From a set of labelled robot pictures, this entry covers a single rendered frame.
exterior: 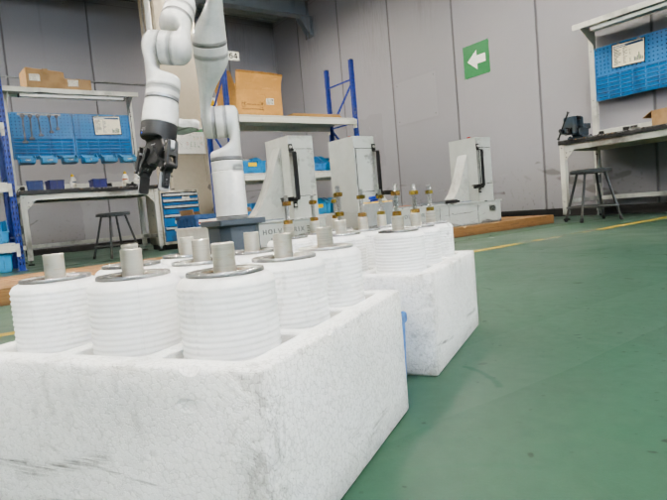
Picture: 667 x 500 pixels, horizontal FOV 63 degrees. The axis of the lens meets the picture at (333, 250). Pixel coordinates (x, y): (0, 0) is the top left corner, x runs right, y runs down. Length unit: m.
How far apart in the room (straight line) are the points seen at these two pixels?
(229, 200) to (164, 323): 1.03
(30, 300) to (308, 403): 0.32
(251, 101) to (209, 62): 4.97
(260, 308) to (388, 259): 0.51
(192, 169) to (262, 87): 1.67
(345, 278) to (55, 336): 0.34
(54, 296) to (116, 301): 0.10
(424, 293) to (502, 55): 6.29
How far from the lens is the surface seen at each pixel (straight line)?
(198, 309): 0.51
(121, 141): 7.22
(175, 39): 1.26
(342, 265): 0.70
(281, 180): 3.60
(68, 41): 9.93
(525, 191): 6.84
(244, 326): 0.50
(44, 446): 0.65
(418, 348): 0.97
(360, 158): 3.86
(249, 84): 6.54
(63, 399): 0.61
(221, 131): 1.62
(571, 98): 6.57
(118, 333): 0.58
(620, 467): 0.70
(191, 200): 6.72
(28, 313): 0.67
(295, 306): 0.60
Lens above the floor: 0.30
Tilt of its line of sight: 4 degrees down
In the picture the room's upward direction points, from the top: 5 degrees counter-clockwise
